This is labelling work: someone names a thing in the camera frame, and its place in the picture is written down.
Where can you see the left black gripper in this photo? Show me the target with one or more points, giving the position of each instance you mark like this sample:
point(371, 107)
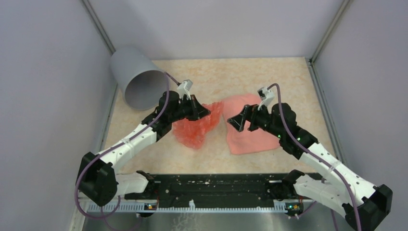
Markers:
point(197, 110)

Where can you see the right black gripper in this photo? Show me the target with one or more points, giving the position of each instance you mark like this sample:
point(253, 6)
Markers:
point(249, 113)

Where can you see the translucent red trash bag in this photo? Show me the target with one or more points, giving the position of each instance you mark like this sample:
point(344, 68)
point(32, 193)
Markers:
point(192, 134)

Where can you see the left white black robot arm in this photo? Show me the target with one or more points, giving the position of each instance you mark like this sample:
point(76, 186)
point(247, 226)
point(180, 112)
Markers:
point(97, 176)

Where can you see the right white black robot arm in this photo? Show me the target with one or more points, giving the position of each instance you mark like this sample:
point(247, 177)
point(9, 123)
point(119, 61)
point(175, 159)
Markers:
point(361, 203)

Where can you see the flat pink trash bag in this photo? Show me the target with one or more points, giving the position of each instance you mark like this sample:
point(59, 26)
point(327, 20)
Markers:
point(245, 142)

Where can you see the grey plastic trash bin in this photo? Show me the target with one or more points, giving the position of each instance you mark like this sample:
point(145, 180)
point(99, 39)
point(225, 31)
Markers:
point(141, 82)

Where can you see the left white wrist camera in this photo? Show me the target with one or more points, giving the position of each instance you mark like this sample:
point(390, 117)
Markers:
point(183, 89)

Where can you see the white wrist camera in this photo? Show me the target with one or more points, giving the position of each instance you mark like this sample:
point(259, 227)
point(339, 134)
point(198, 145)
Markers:
point(266, 95)
point(183, 89)

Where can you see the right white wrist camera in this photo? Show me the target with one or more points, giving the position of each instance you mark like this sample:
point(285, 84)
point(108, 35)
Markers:
point(266, 95)

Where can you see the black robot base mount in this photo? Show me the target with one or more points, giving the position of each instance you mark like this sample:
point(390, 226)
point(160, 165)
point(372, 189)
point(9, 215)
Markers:
point(217, 191)

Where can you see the white toothed cable rail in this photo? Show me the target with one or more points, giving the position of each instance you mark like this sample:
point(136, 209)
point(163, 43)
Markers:
point(144, 207)

